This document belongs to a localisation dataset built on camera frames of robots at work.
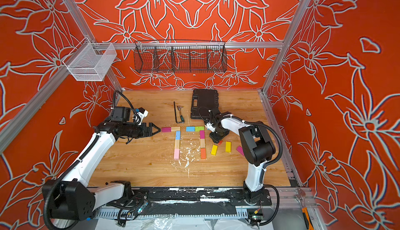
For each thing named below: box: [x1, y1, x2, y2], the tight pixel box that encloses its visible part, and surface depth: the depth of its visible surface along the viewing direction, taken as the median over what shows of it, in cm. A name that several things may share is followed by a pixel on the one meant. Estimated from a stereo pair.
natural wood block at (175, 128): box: [171, 126, 181, 133], surface depth 100 cm
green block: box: [194, 125, 205, 132], surface depth 99 cm
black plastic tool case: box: [190, 88, 220, 120], surface depth 109 cm
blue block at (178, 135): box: [175, 130, 181, 140], surface depth 95 cm
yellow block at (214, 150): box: [210, 144, 218, 156], surface depth 89 cm
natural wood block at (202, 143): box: [200, 138, 206, 149], surface depth 92 cm
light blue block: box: [185, 126, 195, 132], surface depth 100 cm
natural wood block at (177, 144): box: [174, 139, 181, 149], surface depth 92 cm
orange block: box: [200, 147, 207, 160], surface depth 89 cm
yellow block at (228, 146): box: [225, 141, 232, 153], surface depth 90 cm
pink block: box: [173, 148, 180, 159], surface depth 87 cm
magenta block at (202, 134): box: [199, 130, 205, 139], surface depth 98 cm
